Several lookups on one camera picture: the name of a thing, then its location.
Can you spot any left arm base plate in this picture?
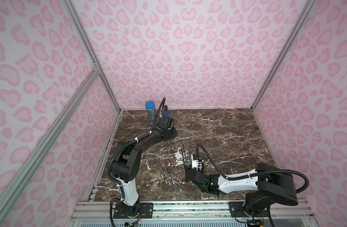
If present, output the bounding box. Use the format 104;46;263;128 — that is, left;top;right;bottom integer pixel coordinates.
113;202;153;219

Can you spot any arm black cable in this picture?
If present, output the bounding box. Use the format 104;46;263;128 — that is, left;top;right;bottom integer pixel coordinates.
196;144;309;194
108;97;166;227

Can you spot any dark pencil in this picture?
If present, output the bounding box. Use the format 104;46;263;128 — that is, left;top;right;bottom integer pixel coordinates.
157;160;167;183
152;155;165;179

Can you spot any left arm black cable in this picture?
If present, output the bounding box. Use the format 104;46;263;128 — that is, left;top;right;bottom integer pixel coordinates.
108;97;166;227

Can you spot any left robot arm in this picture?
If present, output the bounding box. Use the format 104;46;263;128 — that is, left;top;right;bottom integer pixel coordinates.
107;116;177;216

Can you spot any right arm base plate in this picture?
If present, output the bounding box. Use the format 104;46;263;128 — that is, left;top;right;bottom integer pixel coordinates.
228;201;268;218

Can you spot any blue-capped metal cylinder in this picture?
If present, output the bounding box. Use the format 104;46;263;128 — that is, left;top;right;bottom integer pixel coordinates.
145;101;156;125

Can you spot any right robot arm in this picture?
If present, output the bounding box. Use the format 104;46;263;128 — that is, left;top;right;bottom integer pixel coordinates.
185;163;298;217

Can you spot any red capped pencil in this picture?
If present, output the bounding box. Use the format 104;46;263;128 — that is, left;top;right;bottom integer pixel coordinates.
171;156;181;183

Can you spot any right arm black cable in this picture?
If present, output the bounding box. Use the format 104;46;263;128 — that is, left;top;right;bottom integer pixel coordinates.
196;144;309;194

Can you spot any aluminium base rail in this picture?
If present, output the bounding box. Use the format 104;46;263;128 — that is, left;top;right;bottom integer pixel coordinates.
68;199;319;227

